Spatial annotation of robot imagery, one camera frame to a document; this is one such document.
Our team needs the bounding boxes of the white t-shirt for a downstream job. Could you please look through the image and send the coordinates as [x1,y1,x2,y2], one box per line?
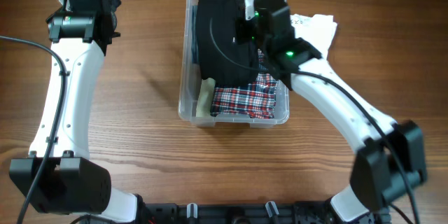
[290,14,337,60]

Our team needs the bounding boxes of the black garment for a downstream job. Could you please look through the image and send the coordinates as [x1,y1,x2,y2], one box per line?
[195,0,259,86]

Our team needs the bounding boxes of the plaid shirt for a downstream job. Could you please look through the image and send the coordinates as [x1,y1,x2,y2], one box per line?
[209,50,279,120]

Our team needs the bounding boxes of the blue denim jeans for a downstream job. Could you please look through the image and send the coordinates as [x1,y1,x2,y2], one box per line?
[191,5,199,64]

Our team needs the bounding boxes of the cream cloth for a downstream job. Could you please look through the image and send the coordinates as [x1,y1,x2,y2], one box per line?
[196,78,216,118]

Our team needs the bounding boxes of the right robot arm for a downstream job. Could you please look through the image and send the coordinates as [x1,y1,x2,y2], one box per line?
[237,0,428,223]

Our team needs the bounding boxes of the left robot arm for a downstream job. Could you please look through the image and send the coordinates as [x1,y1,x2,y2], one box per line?
[9,0,139,223]

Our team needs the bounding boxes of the clear plastic storage container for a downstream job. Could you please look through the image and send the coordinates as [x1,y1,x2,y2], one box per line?
[178,0,290,128]

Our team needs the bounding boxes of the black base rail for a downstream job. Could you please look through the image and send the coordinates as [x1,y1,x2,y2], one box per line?
[137,202,342,224]

